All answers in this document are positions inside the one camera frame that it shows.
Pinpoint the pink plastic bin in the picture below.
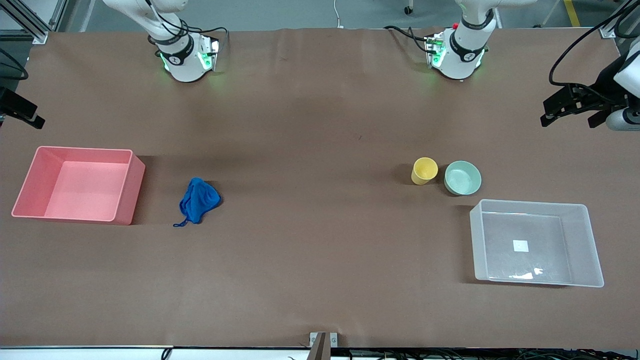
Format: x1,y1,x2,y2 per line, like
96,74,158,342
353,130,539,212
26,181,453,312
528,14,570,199
11,145,147,226

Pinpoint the black base cable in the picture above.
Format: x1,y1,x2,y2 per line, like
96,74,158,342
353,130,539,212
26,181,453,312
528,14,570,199
383,25,432,54
197,27,230,53

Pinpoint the mint green bowl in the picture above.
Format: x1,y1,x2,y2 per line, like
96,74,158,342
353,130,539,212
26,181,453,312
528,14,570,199
444,160,482,196

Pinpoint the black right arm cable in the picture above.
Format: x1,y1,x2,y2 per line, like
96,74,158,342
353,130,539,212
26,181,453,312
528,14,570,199
0,47,29,81

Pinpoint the aluminium frame profile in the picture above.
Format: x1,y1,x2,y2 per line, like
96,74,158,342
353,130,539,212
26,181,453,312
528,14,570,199
599,0,640,40
0,0,68,45

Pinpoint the blue cloth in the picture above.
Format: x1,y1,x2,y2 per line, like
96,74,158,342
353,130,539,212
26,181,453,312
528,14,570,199
173,177,222,228

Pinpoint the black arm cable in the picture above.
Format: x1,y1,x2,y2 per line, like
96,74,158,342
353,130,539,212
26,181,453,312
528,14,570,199
0,47,29,81
549,0,640,101

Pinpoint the metal table edge bracket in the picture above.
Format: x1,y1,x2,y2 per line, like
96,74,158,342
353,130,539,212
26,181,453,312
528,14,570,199
309,332,339,360

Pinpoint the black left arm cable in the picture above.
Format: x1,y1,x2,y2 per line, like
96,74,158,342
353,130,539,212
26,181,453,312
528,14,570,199
549,0,640,101

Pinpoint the clear plastic bin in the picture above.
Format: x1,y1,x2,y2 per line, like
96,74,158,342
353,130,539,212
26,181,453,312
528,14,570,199
469,199,605,289

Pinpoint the yellow plastic cup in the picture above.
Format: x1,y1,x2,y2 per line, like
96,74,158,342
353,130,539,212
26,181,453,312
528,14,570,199
411,157,439,186

